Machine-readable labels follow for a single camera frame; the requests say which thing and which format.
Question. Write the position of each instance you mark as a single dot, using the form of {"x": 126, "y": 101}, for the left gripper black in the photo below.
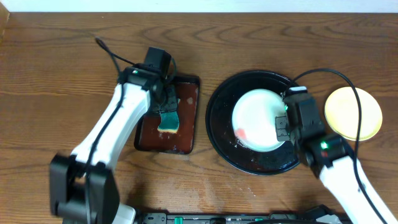
{"x": 173, "y": 94}

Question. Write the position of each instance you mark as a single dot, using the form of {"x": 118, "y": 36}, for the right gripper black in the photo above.
{"x": 282, "y": 133}

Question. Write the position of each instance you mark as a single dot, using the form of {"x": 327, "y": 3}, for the green yellow sponge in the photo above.
{"x": 169, "y": 122}

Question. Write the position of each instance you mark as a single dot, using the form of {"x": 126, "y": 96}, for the light blue plate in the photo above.
{"x": 253, "y": 120}

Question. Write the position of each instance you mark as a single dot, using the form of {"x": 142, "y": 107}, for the yellow plate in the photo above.
{"x": 344, "y": 117}

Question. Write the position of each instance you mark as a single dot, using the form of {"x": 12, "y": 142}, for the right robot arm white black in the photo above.
{"x": 331, "y": 159}

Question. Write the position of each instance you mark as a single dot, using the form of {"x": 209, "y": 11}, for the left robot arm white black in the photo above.
{"x": 82, "y": 185}

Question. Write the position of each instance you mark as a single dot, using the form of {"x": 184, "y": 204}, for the black rectangular water tray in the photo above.
{"x": 149, "y": 138}

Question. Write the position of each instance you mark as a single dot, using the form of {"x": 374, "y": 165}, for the round black tray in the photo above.
{"x": 219, "y": 126}

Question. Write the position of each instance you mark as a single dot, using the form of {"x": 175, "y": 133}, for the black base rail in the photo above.
{"x": 319, "y": 214}

